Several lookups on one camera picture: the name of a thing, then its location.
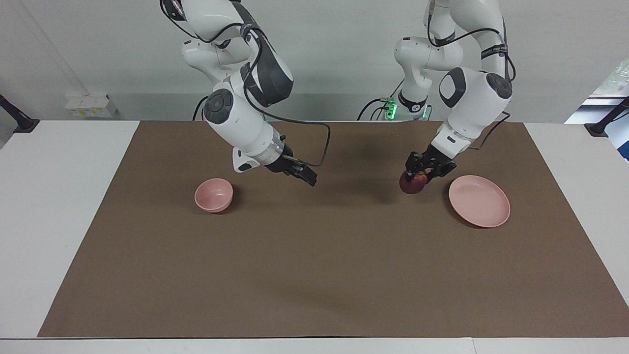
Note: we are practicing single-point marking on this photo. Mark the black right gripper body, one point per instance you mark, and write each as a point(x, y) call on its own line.
point(280, 162)

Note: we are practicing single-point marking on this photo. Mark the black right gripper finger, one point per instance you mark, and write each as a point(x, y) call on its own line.
point(294, 170)
point(307, 176)

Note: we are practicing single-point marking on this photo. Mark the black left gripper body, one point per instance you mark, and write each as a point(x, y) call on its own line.
point(432, 160)

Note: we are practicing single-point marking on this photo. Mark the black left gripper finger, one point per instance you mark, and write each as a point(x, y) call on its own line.
point(431, 177)
point(409, 175)

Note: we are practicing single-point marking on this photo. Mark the dark red apple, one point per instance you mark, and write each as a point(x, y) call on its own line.
point(415, 186)

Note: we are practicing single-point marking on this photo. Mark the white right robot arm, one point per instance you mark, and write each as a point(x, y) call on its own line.
point(241, 123)

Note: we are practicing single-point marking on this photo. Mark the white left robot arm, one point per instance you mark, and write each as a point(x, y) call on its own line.
point(471, 103)

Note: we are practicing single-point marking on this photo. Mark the pink plate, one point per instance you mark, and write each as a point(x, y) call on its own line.
point(479, 200)

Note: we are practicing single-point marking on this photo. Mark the pink bowl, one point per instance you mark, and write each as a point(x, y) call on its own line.
point(213, 194)

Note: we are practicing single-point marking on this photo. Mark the brown table mat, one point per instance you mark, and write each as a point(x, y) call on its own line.
point(334, 255)

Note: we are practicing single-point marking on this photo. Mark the black clamp stand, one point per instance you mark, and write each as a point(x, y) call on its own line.
point(602, 128)
point(19, 123)

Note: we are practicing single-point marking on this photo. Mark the white wall socket box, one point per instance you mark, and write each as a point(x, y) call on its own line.
point(91, 105)

